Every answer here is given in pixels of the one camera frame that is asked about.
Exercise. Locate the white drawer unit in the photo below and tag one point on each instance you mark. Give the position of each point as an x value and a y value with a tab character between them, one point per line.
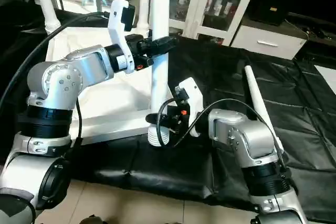
268	40

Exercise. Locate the white glass door cabinet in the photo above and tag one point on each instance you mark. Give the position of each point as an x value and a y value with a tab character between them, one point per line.
210	3

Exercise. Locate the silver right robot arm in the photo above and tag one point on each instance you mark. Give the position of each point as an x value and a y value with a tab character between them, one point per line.
252	150

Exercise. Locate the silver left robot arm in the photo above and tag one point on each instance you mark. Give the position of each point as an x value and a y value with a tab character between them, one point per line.
58	87

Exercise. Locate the white flat board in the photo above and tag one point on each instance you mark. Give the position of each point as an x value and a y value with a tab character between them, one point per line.
326	77

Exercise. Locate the black work mat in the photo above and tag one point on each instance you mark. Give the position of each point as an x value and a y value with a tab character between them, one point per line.
173	171

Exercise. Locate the white plastic table top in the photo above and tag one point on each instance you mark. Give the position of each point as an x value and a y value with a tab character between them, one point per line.
115	98

